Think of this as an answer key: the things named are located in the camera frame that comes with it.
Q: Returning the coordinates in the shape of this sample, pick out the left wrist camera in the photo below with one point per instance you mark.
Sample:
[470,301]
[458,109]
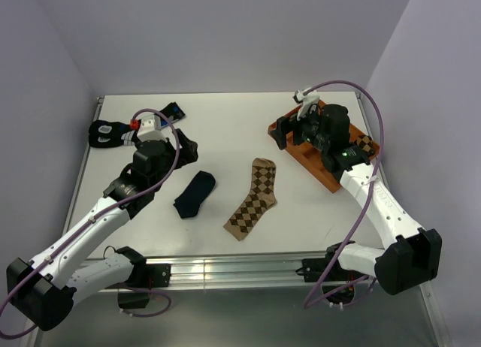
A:
[148,128]

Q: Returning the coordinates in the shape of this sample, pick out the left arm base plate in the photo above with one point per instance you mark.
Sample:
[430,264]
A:
[147,276]

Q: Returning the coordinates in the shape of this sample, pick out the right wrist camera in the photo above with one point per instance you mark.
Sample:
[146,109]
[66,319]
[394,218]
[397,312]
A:
[305,99]

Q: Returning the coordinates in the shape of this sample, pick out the black sport sock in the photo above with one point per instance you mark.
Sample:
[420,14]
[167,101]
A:
[104,134]

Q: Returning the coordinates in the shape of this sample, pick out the dark navy sock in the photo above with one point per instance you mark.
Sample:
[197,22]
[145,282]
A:
[190,200]

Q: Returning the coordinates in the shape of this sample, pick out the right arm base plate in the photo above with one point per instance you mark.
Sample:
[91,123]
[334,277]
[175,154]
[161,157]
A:
[312,268]

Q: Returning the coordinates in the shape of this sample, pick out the aluminium rail frame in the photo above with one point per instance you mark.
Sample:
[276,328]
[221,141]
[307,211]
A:
[241,293]

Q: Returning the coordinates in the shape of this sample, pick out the brown argyle sock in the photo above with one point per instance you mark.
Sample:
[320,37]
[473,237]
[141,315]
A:
[258,201]

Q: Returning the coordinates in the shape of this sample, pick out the rolled argyle sock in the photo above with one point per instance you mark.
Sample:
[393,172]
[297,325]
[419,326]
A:
[365,143]

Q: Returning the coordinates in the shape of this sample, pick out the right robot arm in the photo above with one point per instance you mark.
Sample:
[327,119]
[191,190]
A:
[410,254]

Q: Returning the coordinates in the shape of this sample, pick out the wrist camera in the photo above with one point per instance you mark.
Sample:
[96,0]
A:
[148,128]
[305,99]

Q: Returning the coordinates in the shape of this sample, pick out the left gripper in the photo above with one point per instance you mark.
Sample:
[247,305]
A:
[188,152]

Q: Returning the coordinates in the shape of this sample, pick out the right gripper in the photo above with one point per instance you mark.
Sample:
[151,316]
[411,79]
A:
[285,125]

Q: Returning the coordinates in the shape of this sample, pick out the orange compartment tray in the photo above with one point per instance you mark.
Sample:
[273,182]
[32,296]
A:
[327,166]

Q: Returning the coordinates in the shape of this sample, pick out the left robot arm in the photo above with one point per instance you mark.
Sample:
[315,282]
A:
[48,286]

